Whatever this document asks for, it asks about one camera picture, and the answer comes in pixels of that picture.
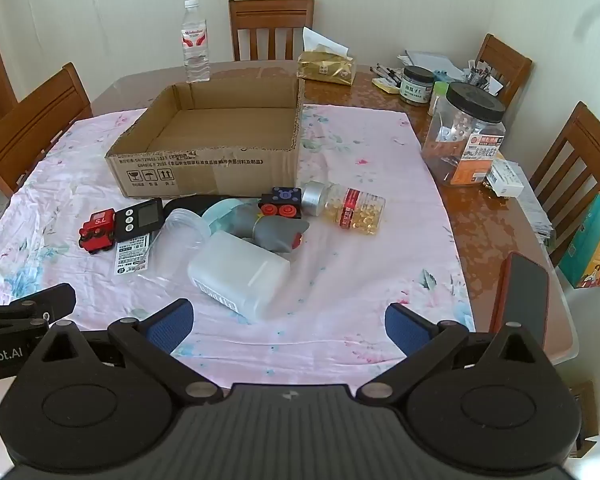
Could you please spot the black digital timer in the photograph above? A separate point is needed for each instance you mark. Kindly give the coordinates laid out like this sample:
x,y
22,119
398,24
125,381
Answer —
x,y
137,217

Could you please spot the colourful paper bag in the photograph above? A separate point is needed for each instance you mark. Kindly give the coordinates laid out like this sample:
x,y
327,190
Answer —
x,y
592,245

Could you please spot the phone in red case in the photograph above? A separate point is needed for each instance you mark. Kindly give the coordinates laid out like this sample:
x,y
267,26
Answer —
x,y
527,295

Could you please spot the pile of white papers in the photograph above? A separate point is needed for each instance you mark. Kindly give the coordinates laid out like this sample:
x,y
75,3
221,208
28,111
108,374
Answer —
x,y
430,60

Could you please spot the pink floral cloth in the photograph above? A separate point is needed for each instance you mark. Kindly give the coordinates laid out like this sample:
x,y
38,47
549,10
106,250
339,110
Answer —
x,y
370,240

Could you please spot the silver cap capsule bottle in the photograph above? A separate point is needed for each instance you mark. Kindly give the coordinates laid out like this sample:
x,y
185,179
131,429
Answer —
x,y
350,207

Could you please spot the teal round container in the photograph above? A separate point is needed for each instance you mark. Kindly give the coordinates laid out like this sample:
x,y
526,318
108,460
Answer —
x,y
220,212

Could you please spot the small jar dark lid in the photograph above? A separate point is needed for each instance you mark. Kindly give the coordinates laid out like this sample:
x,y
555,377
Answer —
x,y
416,87

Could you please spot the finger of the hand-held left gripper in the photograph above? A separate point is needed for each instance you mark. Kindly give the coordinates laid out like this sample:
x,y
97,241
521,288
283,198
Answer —
x,y
50,302

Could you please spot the clear pen holder jar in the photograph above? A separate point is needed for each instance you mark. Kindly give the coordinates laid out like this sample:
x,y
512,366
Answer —
x,y
476,80

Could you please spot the red toy train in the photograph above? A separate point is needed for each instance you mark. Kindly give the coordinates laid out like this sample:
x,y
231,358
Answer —
x,y
97,232

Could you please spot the clear plastic water bottle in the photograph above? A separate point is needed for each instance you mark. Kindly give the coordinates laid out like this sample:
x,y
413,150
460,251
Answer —
x,y
196,50

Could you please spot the large clear jar black lid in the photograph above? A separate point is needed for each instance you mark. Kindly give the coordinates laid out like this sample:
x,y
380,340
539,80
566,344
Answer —
x,y
465,135

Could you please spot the white medicine box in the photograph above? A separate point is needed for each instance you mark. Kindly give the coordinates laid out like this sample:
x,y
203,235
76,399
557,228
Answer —
x,y
505,177

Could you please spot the cardboard box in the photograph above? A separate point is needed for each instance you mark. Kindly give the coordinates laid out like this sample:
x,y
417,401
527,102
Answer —
x,y
205,172

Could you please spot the black and white label card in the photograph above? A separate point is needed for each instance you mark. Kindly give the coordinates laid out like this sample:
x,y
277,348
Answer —
x,y
130,257

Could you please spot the gold tissue box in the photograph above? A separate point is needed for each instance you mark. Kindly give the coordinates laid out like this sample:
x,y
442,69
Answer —
x,y
325,67

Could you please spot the black toy car red wheels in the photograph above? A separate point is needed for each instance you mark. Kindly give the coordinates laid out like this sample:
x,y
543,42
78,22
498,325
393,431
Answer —
x,y
280,202

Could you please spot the grey shark toy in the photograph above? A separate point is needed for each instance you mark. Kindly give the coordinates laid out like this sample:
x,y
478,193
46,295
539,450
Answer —
x,y
275,235

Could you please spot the clear plastic cup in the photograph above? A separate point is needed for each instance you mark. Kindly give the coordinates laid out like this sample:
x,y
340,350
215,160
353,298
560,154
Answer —
x,y
172,250

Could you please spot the white plastic container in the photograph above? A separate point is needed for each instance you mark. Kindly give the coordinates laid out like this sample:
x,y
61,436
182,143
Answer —
x,y
237,275

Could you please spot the green lid bottle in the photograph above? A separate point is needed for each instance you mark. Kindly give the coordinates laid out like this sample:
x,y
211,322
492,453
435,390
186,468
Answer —
x,y
436,97

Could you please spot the stack of white leaflets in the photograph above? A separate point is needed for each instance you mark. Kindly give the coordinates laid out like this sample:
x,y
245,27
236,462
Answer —
x,y
535,205

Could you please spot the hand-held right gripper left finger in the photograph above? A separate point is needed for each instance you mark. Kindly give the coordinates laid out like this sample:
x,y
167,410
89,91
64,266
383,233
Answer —
x,y
172,330

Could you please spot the yellow notepad with pens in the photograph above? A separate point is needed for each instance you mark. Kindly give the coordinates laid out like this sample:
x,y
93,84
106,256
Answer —
x,y
387,82

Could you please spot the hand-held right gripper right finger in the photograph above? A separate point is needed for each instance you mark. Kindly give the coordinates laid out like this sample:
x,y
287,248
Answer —
x,y
407,327

